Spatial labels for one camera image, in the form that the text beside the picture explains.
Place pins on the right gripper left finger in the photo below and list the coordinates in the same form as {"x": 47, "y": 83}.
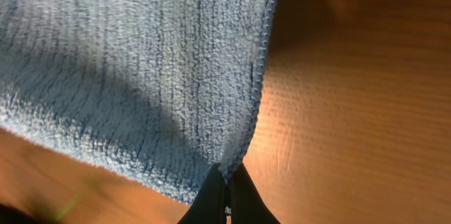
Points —
{"x": 209, "y": 205}

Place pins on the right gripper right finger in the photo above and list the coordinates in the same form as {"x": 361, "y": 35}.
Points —
{"x": 247, "y": 207}

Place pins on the blue microfiber cloth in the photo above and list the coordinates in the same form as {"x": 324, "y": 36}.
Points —
{"x": 155, "y": 90}

